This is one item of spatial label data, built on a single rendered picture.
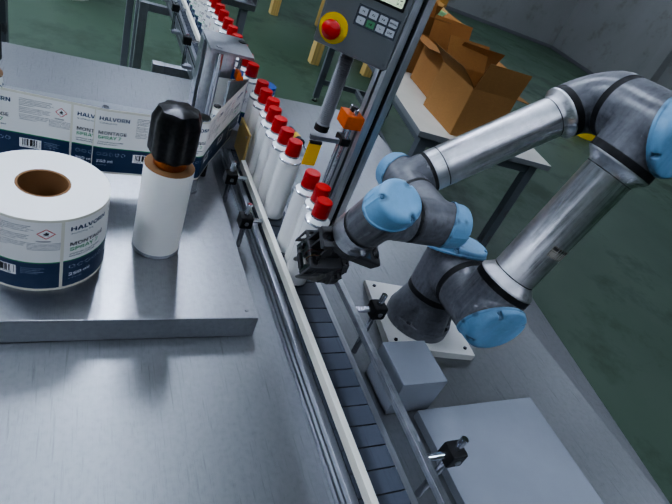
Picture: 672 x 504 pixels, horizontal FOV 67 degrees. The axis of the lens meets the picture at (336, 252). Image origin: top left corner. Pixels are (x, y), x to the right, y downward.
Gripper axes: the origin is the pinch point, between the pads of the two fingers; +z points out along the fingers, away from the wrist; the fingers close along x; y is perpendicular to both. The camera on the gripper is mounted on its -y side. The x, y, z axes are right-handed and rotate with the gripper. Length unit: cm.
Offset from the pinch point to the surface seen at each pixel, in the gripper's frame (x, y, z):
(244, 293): 3.2, 13.0, 4.4
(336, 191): -22.5, -11.8, 6.3
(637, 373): 23, -245, 95
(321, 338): 13.6, 0.4, -1.6
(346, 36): -43.8, -3.7, -19.4
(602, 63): -685, -1042, 464
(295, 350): 15.6, 6.1, -1.8
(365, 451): 33.9, 0.7, -13.2
